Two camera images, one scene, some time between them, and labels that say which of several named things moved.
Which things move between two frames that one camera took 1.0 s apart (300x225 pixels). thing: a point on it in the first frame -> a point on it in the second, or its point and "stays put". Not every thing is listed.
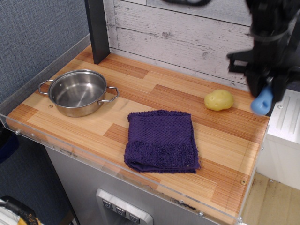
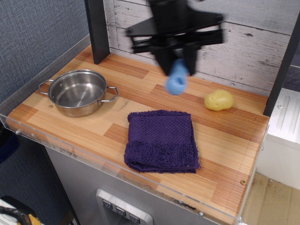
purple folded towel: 161,141 stays put
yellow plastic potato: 219,100 stays put
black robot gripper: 279,57 -> 175,32
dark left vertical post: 95,12 stays put
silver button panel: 111,210 stays put
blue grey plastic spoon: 262,104 -> 177,81
